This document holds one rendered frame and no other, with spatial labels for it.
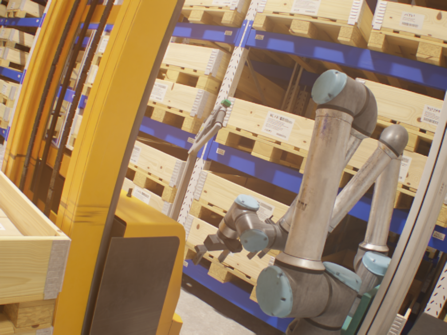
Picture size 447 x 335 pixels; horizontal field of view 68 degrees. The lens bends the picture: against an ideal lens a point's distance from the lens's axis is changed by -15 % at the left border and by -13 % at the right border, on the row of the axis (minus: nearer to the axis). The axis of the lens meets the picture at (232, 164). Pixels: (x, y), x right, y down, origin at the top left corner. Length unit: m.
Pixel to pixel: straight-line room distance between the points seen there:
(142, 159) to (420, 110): 2.19
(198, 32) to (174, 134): 0.89
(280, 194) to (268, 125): 1.33
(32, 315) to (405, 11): 2.46
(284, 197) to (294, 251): 2.68
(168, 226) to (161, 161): 1.65
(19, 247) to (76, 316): 0.45
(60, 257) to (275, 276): 0.64
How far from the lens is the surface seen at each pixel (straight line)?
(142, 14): 1.20
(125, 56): 1.18
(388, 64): 2.45
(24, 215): 1.43
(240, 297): 2.72
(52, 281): 1.23
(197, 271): 2.91
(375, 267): 1.62
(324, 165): 1.06
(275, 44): 2.79
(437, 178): 1.23
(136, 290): 1.50
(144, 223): 1.36
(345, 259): 3.54
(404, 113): 2.28
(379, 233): 1.78
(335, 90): 1.09
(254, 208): 1.38
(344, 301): 1.20
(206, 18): 3.27
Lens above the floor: 1.29
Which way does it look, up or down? 5 degrees down
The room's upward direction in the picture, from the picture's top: 19 degrees clockwise
